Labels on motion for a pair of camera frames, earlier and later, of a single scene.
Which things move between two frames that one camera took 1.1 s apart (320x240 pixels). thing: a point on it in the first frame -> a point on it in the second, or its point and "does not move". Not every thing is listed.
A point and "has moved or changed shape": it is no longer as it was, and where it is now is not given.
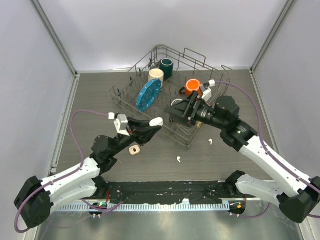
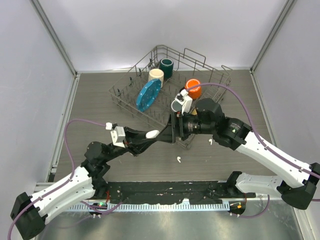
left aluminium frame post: (40, 12) does not move
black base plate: (164, 192) does not move
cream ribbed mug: (156, 74) does not move
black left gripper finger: (137, 124) -> (134, 136)
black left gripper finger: (145, 135) -> (141, 146)
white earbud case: (156, 121) has moved or changed shape
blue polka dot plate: (148, 94) does not move
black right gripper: (181, 109) -> (175, 127)
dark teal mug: (166, 65) does not move
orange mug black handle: (192, 84) does not move
